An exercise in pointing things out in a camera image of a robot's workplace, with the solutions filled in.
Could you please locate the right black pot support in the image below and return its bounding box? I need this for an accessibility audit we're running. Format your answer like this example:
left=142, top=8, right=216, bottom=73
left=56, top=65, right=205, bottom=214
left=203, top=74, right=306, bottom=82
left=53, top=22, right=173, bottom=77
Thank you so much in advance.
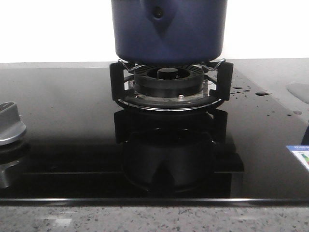
left=109, top=61, right=234, bottom=112

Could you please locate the dark blue cooking pot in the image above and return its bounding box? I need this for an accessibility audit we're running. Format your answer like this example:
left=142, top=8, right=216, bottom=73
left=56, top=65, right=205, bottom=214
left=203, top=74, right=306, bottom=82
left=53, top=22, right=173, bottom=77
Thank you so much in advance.
left=111, top=0, right=227, bottom=65

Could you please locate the right gas burner head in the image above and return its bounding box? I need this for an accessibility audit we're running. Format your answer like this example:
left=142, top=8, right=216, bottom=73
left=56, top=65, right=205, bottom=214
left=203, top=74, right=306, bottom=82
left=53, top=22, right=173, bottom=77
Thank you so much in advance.
left=133, top=65, right=204, bottom=98

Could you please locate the black glass gas cooktop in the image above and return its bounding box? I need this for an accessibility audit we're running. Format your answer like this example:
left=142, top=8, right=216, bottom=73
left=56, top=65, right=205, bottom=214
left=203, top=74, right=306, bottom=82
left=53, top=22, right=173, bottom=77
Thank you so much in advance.
left=0, top=58, right=309, bottom=206

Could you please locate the silver stove control knob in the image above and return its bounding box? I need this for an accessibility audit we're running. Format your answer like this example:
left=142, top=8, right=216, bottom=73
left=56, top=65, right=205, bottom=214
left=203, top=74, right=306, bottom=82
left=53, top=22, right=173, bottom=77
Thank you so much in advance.
left=0, top=101, right=27, bottom=146

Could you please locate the blue energy label sticker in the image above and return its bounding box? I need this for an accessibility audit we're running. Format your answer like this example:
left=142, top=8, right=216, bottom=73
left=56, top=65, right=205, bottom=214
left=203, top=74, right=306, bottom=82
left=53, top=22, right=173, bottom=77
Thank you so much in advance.
left=286, top=145, right=309, bottom=171

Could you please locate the metal wire pot reducer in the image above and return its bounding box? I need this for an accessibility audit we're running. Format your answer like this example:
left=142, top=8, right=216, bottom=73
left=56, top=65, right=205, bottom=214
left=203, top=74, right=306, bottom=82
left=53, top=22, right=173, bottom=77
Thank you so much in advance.
left=117, top=58, right=226, bottom=73

